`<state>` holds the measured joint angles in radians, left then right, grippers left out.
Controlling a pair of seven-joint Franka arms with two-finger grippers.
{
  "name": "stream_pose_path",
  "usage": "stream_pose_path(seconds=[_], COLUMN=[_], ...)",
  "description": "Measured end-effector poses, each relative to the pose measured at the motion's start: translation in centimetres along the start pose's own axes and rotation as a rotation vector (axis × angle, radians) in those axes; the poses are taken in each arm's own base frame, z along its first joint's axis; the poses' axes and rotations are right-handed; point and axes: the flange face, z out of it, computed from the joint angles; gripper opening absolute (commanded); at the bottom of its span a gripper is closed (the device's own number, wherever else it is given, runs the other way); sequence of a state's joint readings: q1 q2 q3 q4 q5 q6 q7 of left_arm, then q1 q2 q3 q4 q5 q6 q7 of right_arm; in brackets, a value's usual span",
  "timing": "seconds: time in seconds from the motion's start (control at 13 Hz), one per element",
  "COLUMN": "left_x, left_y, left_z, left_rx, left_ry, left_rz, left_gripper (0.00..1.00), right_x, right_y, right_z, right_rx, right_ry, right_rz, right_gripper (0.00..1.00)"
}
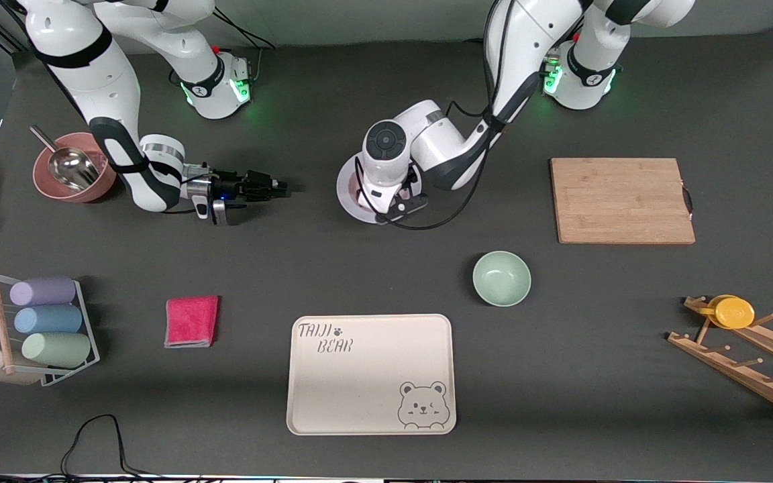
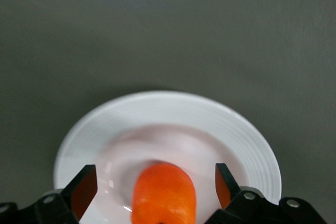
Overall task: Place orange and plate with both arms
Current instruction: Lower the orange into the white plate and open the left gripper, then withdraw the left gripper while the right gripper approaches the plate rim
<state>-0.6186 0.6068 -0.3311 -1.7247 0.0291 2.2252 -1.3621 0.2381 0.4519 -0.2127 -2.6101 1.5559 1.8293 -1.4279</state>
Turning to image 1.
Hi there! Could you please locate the white round plate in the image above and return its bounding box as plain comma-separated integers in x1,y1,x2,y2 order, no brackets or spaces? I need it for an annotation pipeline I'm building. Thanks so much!
336,160,394,225

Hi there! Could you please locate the pink folded cloth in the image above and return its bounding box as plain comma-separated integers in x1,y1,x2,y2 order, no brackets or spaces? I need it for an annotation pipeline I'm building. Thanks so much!
164,296,219,349

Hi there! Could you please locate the metal scoop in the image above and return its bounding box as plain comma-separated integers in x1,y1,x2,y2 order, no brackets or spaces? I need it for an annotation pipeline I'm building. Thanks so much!
30,125,102,193

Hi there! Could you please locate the pink bowl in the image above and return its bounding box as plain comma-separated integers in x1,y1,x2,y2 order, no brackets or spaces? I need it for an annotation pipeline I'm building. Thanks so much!
32,132,117,203

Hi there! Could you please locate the beige bear print tray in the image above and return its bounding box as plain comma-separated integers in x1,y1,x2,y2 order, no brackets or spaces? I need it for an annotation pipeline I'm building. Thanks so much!
287,314,457,436

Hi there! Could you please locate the purple cup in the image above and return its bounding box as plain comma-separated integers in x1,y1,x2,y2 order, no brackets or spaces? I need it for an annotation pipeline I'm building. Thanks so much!
9,277,77,307

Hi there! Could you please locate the blue cup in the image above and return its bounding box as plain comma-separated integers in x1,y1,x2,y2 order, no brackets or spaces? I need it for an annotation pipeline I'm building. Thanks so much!
14,305,84,335

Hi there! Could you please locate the green cup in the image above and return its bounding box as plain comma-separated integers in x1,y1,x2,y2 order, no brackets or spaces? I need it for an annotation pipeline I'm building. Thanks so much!
21,332,92,368

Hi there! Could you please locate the pale green bowl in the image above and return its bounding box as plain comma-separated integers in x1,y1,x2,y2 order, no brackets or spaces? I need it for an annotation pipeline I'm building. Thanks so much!
472,251,532,308

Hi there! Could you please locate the bamboo cutting board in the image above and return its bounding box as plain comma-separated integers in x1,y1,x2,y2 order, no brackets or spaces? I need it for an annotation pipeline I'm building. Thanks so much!
550,158,697,245

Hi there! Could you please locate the yellow cup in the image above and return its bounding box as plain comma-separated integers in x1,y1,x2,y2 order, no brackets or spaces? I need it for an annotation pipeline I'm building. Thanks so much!
699,294,756,330

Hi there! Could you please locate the wooden peg cup rack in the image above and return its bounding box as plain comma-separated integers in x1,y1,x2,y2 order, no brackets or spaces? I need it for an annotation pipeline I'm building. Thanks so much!
667,296,773,423

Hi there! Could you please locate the black right base cable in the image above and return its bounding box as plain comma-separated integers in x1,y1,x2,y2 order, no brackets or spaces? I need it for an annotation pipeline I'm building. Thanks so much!
212,7,274,52

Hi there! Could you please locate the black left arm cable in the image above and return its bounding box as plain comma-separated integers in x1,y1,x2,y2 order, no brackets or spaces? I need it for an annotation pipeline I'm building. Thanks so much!
353,0,515,231

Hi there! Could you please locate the white wire cup holder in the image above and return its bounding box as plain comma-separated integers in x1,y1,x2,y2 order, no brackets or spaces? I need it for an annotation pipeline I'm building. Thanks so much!
0,270,101,388

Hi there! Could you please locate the black cable loop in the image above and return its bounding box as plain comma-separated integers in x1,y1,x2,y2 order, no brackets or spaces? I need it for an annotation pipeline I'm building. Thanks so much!
58,414,159,480

